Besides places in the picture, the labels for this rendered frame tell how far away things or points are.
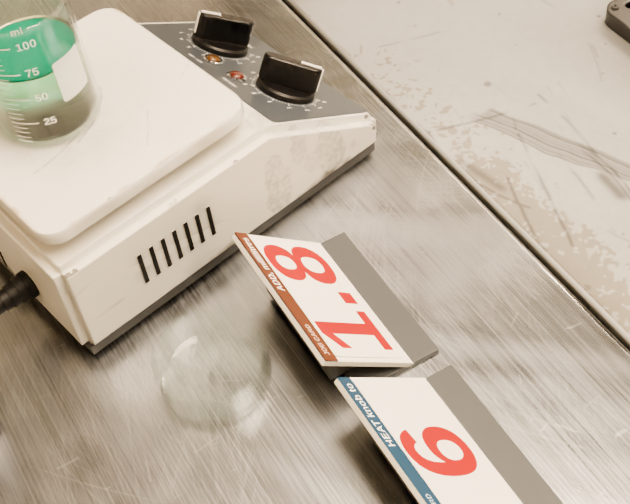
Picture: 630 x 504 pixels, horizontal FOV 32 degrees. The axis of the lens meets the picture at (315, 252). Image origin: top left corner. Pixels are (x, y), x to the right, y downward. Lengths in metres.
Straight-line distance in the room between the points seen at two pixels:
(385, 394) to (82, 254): 0.15
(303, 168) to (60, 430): 0.18
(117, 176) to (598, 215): 0.25
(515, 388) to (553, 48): 0.24
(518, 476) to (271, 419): 0.12
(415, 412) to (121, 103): 0.21
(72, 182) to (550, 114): 0.28
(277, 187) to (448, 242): 0.09
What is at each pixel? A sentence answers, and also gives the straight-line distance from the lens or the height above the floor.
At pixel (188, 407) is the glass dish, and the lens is 0.52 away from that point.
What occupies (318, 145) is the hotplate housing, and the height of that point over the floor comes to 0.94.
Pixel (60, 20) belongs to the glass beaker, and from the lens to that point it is 0.51.
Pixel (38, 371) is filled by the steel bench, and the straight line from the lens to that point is 0.57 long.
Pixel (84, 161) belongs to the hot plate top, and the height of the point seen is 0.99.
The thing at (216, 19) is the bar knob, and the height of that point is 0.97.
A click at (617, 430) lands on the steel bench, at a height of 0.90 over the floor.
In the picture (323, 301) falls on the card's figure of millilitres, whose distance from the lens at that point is 0.53.
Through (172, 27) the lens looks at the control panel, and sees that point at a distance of 0.64.
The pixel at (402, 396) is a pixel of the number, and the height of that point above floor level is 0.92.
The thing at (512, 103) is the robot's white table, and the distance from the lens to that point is 0.66.
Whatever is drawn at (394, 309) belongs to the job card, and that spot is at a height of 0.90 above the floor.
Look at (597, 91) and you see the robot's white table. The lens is 0.67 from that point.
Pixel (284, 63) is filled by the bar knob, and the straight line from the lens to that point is 0.59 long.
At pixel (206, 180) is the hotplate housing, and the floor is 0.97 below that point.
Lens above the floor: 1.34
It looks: 50 degrees down
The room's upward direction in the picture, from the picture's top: 8 degrees counter-clockwise
